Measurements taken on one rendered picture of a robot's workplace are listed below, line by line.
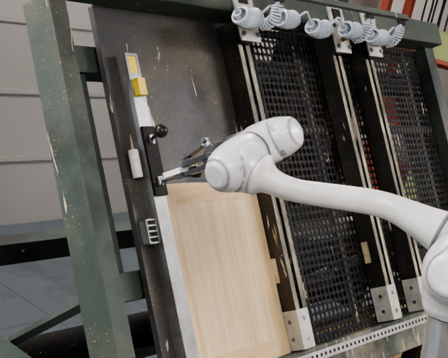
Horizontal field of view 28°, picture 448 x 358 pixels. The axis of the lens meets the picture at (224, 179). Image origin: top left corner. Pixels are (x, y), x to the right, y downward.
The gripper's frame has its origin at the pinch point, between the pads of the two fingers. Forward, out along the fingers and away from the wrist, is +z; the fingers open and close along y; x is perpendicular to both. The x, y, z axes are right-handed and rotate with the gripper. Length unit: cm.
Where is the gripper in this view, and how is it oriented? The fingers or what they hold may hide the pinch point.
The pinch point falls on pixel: (175, 172)
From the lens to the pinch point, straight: 239.7
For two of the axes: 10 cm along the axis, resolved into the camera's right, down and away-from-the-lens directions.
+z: -7.4, 2.4, 6.3
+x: 6.4, -0.4, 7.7
